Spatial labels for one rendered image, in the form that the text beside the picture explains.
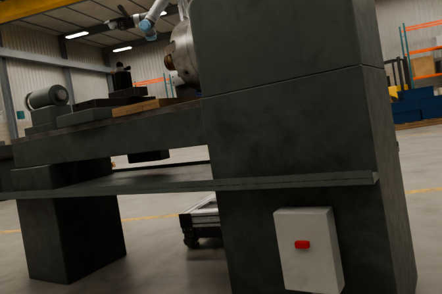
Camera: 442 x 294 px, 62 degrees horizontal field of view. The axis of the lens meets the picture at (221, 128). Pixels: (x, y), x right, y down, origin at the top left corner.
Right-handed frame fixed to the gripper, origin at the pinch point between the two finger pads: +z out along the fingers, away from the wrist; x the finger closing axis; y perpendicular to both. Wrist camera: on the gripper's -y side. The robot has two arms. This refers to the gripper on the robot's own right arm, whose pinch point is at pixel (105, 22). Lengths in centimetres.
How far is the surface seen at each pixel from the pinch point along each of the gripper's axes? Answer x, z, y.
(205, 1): -123, -73, 21
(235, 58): -131, -81, 43
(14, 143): -44, 58, 69
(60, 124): -79, 11, 60
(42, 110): -44, 36, 52
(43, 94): -44, 33, 43
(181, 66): -108, -58, 42
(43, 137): -60, 31, 67
